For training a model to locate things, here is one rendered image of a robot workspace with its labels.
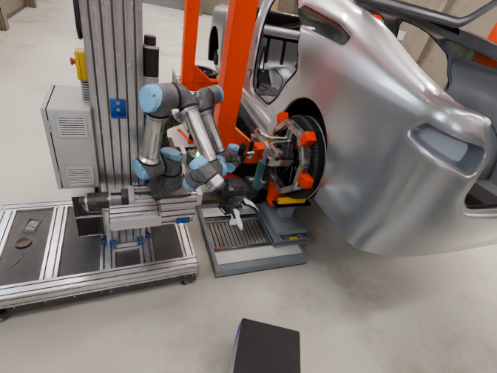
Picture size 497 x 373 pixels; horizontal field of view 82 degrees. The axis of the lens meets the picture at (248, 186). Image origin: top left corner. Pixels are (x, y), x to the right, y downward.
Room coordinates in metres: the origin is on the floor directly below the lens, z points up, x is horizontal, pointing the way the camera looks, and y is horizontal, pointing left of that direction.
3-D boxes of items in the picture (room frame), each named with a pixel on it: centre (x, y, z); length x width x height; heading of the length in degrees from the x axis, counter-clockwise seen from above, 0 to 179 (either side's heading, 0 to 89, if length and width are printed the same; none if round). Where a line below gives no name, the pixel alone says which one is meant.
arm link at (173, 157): (1.36, 0.47, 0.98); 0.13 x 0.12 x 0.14; 145
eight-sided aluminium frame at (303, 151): (2.01, -0.23, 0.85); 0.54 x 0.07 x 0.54; 27
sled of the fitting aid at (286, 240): (2.08, -0.38, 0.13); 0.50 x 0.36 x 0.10; 27
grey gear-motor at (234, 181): (2.24, -0.01, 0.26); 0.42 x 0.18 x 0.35; 117
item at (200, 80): (4.17, 0.90, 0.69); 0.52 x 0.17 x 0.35; 117
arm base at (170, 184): (1.36, 0.47, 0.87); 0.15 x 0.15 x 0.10
